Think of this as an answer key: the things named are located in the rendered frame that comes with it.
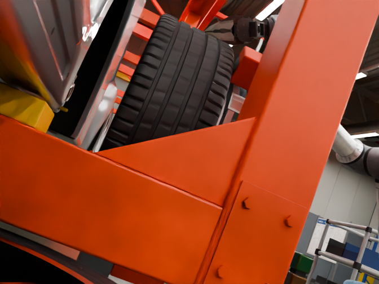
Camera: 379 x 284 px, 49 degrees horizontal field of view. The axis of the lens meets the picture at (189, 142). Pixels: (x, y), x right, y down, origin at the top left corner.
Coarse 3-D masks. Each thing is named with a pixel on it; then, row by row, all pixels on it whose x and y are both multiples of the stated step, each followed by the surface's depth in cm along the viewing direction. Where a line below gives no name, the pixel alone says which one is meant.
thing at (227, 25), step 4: (232, 20) 127; (216, 24) 126; (220, 24) 127; (224, 24) 127; (228, 24) 127; (232, 24) 127; (208, 28) 127; (212, 28) 127; (216, 28) 127; (220, 28) 127; (224, 28) 127; (228, 28) 127
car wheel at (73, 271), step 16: (0, 240) 63; (16, 240) 66; (0, 256) 63; (16, 256) 63; (32, 256) 62; (48, 256) 64; (64, 256) 68; (0, 272) 62; (16, 272) 62; (32, 272) 62; (48, 272) 61; (64, 272) 60; (80, 272) 62; (96, 272) 66
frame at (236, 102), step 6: (228, 90) 116; (234, 90) 111; (240, 90) 121; (246, 90) 115; (228, 96) 111; (234, 96) 109; (240, 96) 110; (228, 102) 108; (234, 102) 107; (240, 102) 108; (228, 108) 107; (234, 108) 107; (240, 108) 108; (222, 114) 110; (228, 114) 107; (234, 114) 108; (222, 120) 108; (228, 120) 107
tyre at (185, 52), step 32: (160, 32) 105; (192, 32) 114; (160, 64) 100; (192, 64) 103; (224, 64) 107; (128, 96) 96; (160, 96) 97; (192, 96) 99; (224, 96) 103; (128, 128) 96; (160, 128) 97; (192, 128) 99
